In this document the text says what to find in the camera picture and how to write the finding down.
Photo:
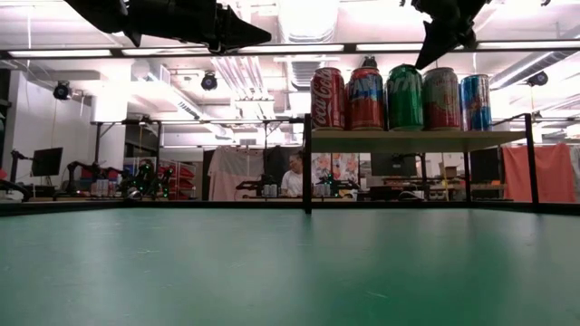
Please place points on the black background screen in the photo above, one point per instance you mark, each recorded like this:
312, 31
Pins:
485, 165

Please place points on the red storage bins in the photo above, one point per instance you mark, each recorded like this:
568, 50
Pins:
181, 174

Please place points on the red white-patterned soda can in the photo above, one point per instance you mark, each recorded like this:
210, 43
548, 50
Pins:
327, 99

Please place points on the green table mat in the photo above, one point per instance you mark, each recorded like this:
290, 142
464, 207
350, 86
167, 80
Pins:
272, 271

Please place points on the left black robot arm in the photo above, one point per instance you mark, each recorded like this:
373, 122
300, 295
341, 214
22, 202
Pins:
95, 11

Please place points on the pink and white soda can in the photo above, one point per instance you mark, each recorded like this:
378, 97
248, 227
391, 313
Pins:
441, 99

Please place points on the red soda can green accent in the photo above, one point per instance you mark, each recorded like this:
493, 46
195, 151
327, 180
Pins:
366, 102

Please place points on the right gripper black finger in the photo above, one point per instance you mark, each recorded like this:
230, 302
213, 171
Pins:
432, 45

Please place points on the black background table frame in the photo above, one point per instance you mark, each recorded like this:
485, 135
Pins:
98, 136

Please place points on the green Sprite can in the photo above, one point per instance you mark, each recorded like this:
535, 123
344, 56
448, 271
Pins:
404, 99

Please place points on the person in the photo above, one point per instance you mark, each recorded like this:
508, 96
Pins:
293, 179

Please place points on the salmon pink hanging cloth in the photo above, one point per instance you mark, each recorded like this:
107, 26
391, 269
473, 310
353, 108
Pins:
539, 172

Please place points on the black background robot arm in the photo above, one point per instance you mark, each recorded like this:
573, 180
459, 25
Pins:
254, 185

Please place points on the white ceiling duct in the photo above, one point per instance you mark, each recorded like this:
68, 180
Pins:
308, 18

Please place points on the colourful printed cloth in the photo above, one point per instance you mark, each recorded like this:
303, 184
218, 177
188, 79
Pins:
344, 165

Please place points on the wooden shelf black metal frame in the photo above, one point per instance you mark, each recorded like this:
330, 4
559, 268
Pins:
408, 141

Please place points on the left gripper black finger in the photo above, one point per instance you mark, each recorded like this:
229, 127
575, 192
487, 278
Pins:
235, 34

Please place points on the black ceiling spotlight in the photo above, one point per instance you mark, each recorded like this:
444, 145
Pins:
209, 81
62, 90
538, 79
369, 62

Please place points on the slim blue silver energy can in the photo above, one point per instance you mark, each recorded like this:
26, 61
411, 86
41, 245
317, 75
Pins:
476, 104

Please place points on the black metal rig frame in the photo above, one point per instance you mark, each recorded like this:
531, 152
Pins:
68, 206

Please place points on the wide black background monitor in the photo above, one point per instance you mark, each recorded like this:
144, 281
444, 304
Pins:
393, 165

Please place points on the white hanging cloth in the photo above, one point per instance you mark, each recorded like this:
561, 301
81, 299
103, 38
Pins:
231, 169

